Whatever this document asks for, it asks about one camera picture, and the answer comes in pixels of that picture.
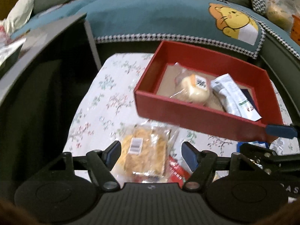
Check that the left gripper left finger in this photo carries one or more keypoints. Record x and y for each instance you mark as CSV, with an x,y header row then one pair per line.
x,y
101,163

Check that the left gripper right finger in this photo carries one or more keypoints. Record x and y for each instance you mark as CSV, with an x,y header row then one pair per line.
x,y
202,165

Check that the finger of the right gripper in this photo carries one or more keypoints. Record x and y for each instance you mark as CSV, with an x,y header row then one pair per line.
x,y
284,131

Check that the red spicy strip packet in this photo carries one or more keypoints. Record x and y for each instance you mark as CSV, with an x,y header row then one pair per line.
x,y
177,174

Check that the crispy pastry clear bag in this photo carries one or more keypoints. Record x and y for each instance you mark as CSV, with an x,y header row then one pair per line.
x,y
145,152

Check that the white silver snack pouch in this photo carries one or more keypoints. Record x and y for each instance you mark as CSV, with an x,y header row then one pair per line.
x,y
233,99

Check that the red cardboard box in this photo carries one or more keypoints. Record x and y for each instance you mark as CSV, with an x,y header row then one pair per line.
x,y
200,118

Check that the blue snack packet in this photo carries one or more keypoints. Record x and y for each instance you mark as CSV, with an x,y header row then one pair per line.
x,y
249,99

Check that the floral tablecloth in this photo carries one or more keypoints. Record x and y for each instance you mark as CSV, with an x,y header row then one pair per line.
x,y
109,107

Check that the round bun clear bag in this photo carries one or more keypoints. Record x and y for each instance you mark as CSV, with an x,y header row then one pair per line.
x,y
191,86

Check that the orange plastic basket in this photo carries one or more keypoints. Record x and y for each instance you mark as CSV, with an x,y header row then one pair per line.
x,y
295,31

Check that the clear plastic bag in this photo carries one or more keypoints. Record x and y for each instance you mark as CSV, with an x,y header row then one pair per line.
x,y
282,12

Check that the white paper bag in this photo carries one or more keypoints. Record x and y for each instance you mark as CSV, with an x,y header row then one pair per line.
x,y
9,50

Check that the teal lion sofa cover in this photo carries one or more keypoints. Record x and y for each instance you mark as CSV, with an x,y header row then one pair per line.
x,y
206,22

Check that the white cloth on sofa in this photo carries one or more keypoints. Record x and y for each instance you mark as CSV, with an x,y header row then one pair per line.
x,y
17,17

